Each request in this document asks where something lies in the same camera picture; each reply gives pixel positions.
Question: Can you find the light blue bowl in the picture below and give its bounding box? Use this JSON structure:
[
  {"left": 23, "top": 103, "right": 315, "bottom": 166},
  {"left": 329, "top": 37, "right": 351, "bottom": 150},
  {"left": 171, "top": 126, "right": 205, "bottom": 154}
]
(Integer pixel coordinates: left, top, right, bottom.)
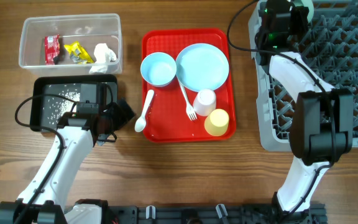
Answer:
[{"left": 140, "top": 52, "right": 177, "bottom": 87}]

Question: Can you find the white plastic fork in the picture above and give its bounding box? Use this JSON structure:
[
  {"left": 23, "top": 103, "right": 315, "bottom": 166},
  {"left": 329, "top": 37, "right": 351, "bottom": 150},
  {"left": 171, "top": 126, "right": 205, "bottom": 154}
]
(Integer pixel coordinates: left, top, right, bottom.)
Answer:
[{"left": 179, "top": 82, "right": 197, "bottom": 121}]

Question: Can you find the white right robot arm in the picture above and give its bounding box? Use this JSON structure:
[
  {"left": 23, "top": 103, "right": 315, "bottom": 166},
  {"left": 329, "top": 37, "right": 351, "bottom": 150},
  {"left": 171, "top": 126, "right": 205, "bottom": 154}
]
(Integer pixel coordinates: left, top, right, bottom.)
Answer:
[{"left": 255, "top": 1, "right": 353, "bottom": 219}]

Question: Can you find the white plastic cup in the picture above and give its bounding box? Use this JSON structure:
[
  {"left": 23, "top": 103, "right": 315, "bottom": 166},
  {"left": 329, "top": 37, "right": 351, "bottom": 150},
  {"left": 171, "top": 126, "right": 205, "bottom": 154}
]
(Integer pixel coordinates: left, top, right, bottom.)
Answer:
[{"left": 193, "top": 89, "right": 216, "bottom": 116}]

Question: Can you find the light blue plate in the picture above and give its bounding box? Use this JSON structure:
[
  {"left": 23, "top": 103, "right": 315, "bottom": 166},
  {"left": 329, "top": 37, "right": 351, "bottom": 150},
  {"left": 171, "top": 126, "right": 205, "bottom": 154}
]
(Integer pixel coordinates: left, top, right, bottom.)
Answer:
[{"left": 176, "top": 43, "right": 229, "bottom": 92}]

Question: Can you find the red snack wrapper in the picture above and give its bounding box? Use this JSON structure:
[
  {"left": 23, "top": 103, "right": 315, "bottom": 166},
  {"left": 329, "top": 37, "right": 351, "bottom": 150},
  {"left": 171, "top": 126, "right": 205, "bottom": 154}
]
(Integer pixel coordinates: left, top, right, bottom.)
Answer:
[{"left": 44, "top": 34, "right": 60, "bottom": 65}]

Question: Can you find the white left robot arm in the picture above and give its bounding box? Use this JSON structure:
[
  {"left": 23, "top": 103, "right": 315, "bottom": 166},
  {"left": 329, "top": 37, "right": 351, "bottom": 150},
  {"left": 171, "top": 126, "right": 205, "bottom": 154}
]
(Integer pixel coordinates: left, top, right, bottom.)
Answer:
[{"left": 0, "top": 99, "right": 135, "bottom": 223}]

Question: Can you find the yellow snack wrapper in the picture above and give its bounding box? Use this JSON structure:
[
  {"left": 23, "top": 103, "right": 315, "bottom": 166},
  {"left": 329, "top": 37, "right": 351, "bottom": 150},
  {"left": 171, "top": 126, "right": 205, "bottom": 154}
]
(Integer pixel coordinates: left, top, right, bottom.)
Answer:
[{"left": 64, "top": 41, "right": 94, "bottom": 64}]

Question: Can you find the grey dishwasher rack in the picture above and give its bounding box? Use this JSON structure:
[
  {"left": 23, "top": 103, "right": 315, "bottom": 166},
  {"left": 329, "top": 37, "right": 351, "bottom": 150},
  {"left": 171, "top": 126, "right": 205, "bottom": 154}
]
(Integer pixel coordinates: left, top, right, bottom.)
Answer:
[{"left": 251, "top": 1, "right": 358, "bottom": 152}]

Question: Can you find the yellow plastic cup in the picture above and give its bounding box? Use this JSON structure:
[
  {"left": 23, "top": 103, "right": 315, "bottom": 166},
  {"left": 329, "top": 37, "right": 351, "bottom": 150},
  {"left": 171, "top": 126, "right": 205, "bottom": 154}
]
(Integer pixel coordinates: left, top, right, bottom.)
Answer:
[{"left": 204, "top": 109, "right": 229, "bottom": 136}]

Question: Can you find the white plastic spoon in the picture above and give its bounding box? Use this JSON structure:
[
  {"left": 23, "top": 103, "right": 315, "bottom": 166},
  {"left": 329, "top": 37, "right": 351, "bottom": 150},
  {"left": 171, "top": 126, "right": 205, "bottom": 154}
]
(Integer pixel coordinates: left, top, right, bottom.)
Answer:
[{"left": 134, "top": 90, "right": 155, "bottom": 133}]

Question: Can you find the black rectangular tray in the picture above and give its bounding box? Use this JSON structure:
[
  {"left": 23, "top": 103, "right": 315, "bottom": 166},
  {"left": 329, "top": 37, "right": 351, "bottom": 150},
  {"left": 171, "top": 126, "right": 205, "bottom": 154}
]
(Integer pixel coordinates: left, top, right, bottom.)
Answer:
[{"left": 30, "top": 75, "right": 117, "bottom": 132}]

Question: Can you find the white tissue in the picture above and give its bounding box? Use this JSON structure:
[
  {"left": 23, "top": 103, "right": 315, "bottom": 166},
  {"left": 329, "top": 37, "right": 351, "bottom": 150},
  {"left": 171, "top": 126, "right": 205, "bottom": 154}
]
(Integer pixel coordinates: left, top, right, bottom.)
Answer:
[{"left": 89, "top": 43, "right": 117, "bottom": 75}]

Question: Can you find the green bowl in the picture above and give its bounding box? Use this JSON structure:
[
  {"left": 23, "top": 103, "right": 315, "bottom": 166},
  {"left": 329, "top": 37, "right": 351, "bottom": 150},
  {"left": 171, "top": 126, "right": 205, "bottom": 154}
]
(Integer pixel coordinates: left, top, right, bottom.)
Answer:
[{"left": 291, "top": 0, "right": 314, "bottom": 22}]

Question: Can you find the red serving tray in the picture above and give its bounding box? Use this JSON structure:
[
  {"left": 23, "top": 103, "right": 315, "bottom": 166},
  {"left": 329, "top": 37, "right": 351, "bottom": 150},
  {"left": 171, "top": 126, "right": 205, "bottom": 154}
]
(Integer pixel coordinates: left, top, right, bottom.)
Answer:
[{"left": 142, "top": 28, "right": 236, "bottom": 143}]

